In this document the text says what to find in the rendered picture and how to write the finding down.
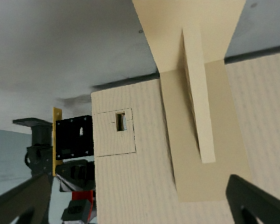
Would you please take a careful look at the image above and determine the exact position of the black mortise lock with brass faceplate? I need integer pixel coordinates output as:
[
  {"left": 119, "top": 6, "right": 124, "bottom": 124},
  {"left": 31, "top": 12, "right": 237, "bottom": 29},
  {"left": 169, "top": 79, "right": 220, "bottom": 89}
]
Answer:
[{"left": 53, "top": 107, "right": 94, "bottom": 176}]

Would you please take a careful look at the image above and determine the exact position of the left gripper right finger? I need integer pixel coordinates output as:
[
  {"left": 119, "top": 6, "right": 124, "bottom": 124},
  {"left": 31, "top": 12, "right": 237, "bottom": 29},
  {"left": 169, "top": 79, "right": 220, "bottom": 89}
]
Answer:
[{"left": 225, "top": 174, "right": 280, "bottom": 224}]

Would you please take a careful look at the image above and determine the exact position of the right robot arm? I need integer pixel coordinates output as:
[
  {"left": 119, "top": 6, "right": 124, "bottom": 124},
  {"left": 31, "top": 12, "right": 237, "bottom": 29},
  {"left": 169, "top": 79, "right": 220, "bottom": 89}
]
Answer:
[{"left": 12, "top": 118, "right": 97, "bottom": 224}]

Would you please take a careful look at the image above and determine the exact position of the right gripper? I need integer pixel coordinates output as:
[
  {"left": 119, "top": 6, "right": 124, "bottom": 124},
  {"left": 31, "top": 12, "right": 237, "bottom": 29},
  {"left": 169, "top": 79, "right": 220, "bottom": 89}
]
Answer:
[{"left": 55, "top": 159, "right": 96, "bottom": 221}]

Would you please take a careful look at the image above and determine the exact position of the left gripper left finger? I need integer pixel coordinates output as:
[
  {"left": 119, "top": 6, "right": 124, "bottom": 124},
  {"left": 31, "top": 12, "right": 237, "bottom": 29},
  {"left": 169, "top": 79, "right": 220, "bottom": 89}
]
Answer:
[{"left": 0, "top": 173, "right": 51, "bottom": 224}]

